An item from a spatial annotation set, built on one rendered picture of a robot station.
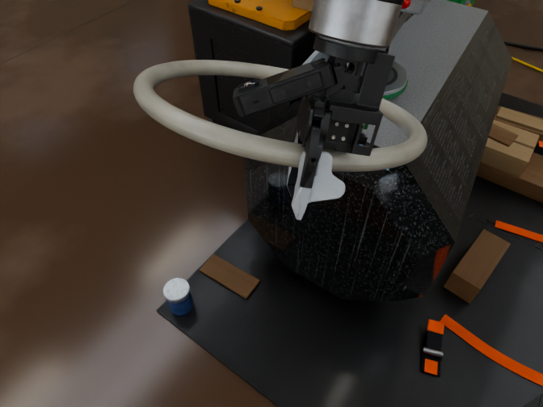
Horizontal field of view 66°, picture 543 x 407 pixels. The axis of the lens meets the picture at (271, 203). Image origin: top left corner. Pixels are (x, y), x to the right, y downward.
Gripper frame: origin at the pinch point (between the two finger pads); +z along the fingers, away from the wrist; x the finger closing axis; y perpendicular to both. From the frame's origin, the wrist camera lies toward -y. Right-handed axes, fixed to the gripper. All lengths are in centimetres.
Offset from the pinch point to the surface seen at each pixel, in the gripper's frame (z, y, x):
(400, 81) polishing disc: -3, 43, 80
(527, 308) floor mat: 75, 123, 73
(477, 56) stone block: -12, 84, 112
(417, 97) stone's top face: 1, 51, 82
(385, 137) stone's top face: 10, 38, 64
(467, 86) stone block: -3, 75, 97
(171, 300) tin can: 89, -19, 76
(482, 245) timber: 59, 106, 91
